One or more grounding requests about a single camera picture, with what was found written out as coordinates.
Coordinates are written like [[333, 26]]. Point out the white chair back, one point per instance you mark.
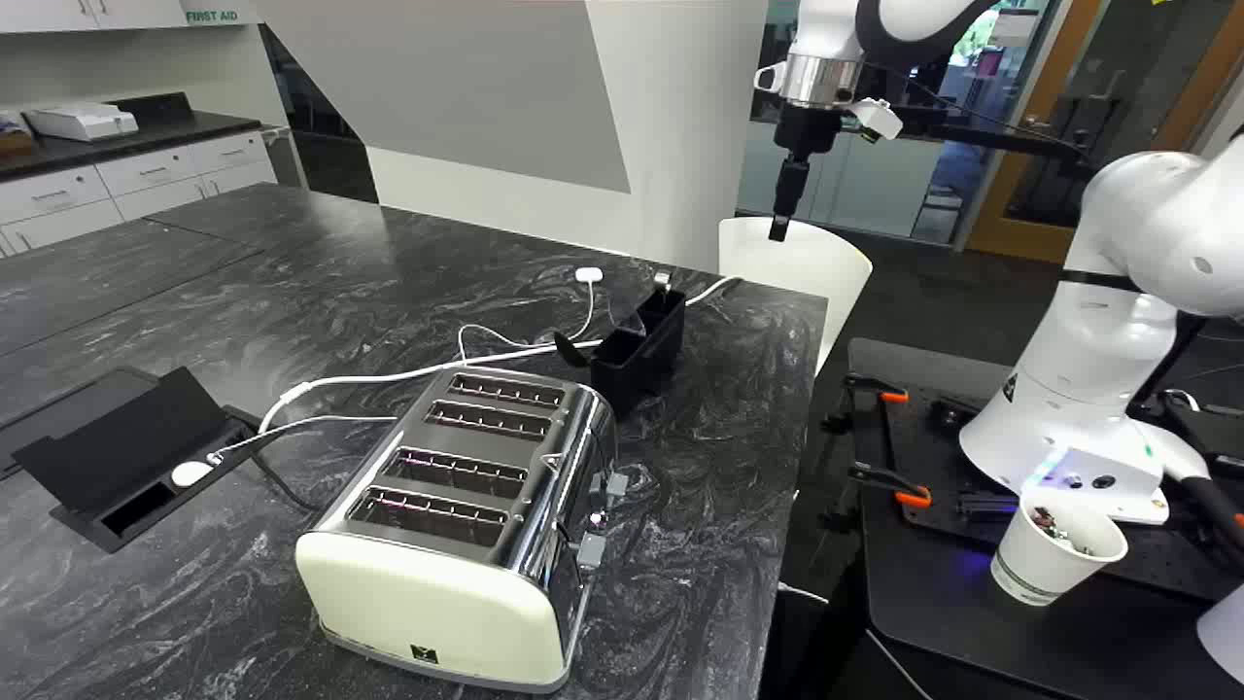
[[807, 259]]

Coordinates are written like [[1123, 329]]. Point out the white chrome four-slot toaster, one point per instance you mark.
[[469, 539]]

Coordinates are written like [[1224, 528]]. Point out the black plastic box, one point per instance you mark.
[[638, 355]]

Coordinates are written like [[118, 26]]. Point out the orange black clamp rear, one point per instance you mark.
[[852, 389]]

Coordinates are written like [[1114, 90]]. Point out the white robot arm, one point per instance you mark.
[[1161, 236]]

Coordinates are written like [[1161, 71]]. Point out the white round charger puck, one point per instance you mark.
[[587, 274]]

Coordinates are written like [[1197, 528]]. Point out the white paper cup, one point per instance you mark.
[[1052, 547]]

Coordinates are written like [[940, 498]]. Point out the orange black clamp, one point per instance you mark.
[[852, 389], [903, 490]]

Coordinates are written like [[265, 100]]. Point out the white kitchen cabinet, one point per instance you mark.
[[84, 189]]

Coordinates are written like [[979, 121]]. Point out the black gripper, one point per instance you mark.
[[803, 135]]

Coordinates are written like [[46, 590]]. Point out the black table power outlet box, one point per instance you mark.
[[110, 450]]

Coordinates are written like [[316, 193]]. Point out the white box on counter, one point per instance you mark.
[[84, 121]]

